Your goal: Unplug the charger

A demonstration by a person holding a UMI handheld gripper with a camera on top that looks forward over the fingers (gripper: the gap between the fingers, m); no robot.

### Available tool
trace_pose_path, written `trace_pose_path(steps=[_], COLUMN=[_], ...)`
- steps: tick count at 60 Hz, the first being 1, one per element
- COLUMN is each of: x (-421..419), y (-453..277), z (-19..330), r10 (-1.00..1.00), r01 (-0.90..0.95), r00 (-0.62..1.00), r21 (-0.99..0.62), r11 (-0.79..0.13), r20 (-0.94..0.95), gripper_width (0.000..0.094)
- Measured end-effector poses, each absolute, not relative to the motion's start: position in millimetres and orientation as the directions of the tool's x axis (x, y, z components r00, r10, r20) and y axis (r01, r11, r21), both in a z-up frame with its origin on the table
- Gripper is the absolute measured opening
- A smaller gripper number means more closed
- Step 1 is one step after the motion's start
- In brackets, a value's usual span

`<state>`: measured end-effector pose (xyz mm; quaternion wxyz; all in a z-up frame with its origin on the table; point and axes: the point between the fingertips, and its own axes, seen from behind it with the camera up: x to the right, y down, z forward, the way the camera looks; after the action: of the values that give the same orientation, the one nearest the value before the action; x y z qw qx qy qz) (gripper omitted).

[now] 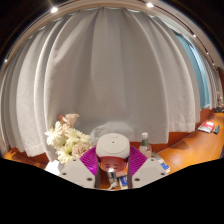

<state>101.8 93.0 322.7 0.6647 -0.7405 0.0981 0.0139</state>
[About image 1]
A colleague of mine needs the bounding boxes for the ceiling lights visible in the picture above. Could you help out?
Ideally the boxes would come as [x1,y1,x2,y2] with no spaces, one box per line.
[3,2,216,66]

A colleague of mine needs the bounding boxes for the red and white package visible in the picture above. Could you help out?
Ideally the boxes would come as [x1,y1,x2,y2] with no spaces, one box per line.
[197,120,216,134]

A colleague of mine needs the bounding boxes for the white and pink flowers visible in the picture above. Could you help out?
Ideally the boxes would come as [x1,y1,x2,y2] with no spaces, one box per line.
[44,113,93,166]

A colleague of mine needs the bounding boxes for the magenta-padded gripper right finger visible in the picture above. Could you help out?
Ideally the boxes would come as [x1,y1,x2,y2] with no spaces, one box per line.
[125,145,170,189]

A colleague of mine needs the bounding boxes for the light blue curtain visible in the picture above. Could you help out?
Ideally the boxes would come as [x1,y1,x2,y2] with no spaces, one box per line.
[174,31,211,109]

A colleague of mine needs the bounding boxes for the white curtain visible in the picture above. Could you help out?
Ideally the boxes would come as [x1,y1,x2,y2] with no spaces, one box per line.
[0,6,214,163]

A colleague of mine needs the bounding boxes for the clear plastic drink bottle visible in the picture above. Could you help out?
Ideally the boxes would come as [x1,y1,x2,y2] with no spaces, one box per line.
[138,132,153,159]

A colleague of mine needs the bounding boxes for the white ceramic vase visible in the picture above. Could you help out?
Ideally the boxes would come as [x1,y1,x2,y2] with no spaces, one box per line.
[44,159,66,177]

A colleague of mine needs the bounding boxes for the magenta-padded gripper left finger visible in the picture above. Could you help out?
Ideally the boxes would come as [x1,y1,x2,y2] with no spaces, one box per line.
[59,146,102,189]

